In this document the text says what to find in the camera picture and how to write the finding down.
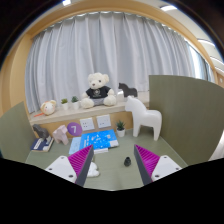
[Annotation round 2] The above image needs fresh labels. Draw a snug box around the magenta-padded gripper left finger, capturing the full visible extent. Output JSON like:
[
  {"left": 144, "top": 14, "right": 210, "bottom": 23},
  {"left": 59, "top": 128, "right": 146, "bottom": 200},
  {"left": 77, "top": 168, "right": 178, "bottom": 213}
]
[{"left": 45, "top": 144, "right": 95, "bottom": 187}]

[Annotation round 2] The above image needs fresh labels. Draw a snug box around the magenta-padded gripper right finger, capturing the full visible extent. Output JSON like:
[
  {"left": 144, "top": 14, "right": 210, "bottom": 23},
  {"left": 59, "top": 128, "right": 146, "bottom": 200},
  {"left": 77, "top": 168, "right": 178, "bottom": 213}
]
[{"left": 133, "top": 144, "right": 183, "bottom": 186}]

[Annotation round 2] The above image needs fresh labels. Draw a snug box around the light blue book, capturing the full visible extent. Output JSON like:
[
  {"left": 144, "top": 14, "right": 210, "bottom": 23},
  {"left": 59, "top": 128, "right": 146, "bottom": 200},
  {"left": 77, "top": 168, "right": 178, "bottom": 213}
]
[{"left": 68, "top": 136, "right": 83, "bottom": 155}]

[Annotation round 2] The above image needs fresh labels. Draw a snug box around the white power strip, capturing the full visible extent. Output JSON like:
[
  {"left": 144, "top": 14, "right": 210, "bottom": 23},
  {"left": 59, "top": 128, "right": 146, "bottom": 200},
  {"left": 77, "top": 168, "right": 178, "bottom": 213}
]
[{"left": 85, "top": 161, "right": 101, "bottom": 179}]

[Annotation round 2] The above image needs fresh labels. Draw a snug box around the pink horse figurine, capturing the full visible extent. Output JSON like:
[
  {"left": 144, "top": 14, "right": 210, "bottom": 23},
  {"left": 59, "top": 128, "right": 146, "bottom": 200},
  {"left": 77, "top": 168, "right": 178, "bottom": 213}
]
[{"left": 52, "top": 124, "right": 70, "bottom": 146}]

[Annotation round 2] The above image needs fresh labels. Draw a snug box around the purple round number disc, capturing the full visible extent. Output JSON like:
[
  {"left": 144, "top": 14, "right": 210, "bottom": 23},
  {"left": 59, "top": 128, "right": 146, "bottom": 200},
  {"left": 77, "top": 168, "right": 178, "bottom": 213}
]
[{"left": 66, "top": 121, "right": 83, "bottom": 137}]

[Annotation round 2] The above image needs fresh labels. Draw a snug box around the dark grey horse figurine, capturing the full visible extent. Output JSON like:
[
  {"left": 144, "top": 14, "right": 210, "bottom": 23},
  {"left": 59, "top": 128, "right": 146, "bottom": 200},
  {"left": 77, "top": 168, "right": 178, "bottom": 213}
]
[{"left": 32, "top": 123, "right": 50, "bottom": 141}]

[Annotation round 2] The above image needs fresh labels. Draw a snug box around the thin white book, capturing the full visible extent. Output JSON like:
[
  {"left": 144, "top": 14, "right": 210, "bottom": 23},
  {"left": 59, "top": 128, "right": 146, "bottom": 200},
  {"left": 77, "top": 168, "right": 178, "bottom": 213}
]
[{"left": 93, "top": 147, "right": 110, "bottom": 155}]

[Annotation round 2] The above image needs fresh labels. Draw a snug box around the bright blue book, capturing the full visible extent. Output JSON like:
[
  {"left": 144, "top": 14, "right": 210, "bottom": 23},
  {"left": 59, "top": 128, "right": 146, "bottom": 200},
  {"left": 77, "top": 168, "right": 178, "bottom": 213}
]
[{"left": 79, "top": 129, "right": 120, "bottom": 151}]

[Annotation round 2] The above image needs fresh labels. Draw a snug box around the large white horse figurine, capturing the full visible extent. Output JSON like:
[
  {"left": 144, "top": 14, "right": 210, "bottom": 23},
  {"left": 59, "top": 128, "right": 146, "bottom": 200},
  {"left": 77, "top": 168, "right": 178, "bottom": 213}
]
[{"left": 124, "top": 95, "right": 163, "bottom": 142}]

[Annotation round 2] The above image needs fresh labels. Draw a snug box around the wooden window ledge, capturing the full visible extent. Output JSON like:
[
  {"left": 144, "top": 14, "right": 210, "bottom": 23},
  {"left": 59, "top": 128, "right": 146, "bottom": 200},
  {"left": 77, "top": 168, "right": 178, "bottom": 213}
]
[{"left": 28, "top": 91, "right": 150, "bottom": 127}]

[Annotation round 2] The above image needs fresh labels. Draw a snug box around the small potted plant white pot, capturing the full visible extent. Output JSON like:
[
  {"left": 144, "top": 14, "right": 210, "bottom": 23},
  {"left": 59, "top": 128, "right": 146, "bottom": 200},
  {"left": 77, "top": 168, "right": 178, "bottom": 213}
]
[
  {"left": 115, "top": 120, "right": 127, "bottom": 138},
  {"left": 60, "top": 98, "right": 69, "bottom": 111},
  {"left": 70, "top": 95, "right": 80, "bottom": 111}
]

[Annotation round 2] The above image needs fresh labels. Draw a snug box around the green partition panel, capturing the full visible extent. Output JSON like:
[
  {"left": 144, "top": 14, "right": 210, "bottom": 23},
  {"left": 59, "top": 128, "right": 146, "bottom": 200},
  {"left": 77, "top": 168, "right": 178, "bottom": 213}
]
[
  {"left": 148, "top": 74, "right": 224, "bottom": 167},
  {"left": 0, "top": 101, "right": 37, "bottom": 164}
]

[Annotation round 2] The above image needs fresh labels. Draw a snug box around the cream round plush toy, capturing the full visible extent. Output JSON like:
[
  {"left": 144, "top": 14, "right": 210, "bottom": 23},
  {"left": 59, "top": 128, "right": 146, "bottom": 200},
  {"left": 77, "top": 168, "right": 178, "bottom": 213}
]
[{"left": 40, "top": 99, "right": 58, "bottom": 116}]

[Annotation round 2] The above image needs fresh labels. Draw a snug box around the cream teddy bear black shirt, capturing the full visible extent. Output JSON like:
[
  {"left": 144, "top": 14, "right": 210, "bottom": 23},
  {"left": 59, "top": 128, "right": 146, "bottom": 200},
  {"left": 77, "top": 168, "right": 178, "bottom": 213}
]
[{"left": 80, "top": 72, "right": 118, "bottom": 110}]

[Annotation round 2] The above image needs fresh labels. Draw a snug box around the black horse figurine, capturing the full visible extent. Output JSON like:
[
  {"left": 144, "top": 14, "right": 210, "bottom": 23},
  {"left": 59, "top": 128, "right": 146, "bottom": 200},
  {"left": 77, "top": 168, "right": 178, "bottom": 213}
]
[{"left": 118, "top": 82, "right": 139, "bottom": 99}]

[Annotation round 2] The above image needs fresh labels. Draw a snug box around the grey curtain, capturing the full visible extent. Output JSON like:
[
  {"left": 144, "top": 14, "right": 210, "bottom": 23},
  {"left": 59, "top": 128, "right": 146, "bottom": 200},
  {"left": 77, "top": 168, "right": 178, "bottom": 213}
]
[{"left": 24, "top": 12, "right": 214, "bottom": 114}]

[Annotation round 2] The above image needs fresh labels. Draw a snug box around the white wall socket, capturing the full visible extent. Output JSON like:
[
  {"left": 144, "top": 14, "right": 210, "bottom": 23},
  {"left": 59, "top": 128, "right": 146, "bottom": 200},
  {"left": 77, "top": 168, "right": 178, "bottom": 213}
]
[
  {"left": 96, "top": 114, "right": 112, "bottom": 129},
  {"left": 79, "top": 117, "right": 96, "bottom": 132}
]

